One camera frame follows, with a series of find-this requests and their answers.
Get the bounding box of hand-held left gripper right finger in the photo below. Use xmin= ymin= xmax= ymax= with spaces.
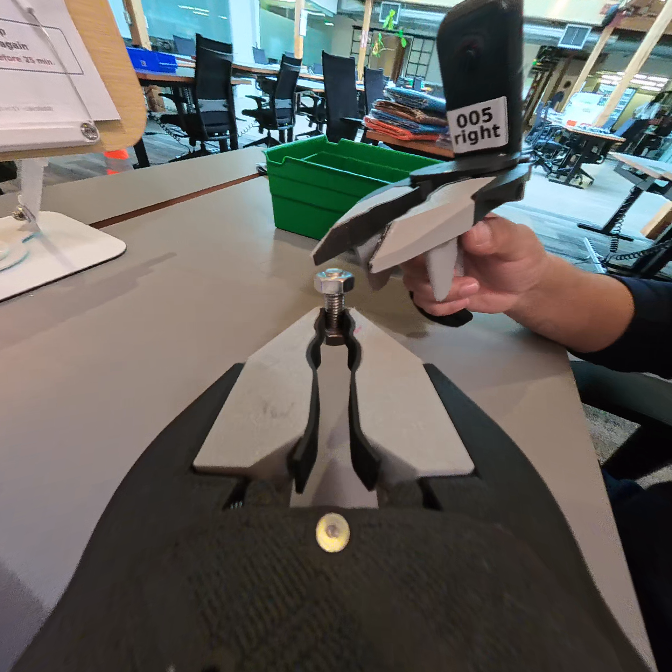
xmin=343 ymin=308 xmax=477 ymax=492

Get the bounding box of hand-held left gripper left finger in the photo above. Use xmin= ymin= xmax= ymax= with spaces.
xmin=192 ymin=308 xmax=323 ymax=495

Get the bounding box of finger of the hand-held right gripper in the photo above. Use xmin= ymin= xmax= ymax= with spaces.
xmin=312 ymin=180 xmax=438 ymax=266
xmin=369 ymin=177 xmax=498 ymax=275

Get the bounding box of green plastic bin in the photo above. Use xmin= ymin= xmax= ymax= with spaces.
xmin=262 ymin=135 xmax=442 ymax=241

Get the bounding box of silver hex bolt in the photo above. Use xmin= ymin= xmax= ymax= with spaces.
xmin=314 ymin=268 xmax=355 ymax=345

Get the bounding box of person's right forearm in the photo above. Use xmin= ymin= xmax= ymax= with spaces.
xmin=530 ymin=249 xmax=672 ymax=368

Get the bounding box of person's right hand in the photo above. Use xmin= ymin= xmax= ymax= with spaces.
xmin=401 ymin=215 xmax=553 ymax=318

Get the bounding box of stack of folded colourful cloths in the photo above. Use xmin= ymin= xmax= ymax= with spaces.
xmin=364 ymin=86 xmax=455 ymax=142

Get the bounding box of hanging green plant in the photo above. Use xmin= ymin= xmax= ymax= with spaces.
xmin=373 ymin=13 xmax=407 ymax=58

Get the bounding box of black office chair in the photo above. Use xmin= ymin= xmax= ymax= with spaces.
xmin=569 ymin=359 xmax=672 ymax=463
xmin=241 ymin=52 xmax=302 ymax=148
xmin=302 ymin=50 xmax=365 ymax=142
xmin=173 ymin=34 xmax=239 ymax=153

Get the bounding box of long wooden desk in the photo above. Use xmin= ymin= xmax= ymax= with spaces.
xmin=135 ymin=60 xmax=368 ymax=169

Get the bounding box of small blue bin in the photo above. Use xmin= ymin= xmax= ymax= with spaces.
xmin=126 ymin=46 xmax=179 ymax=73

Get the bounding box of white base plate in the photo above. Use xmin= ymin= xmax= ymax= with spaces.
xmin=0 ymin=0 xmax=148 ymax=302

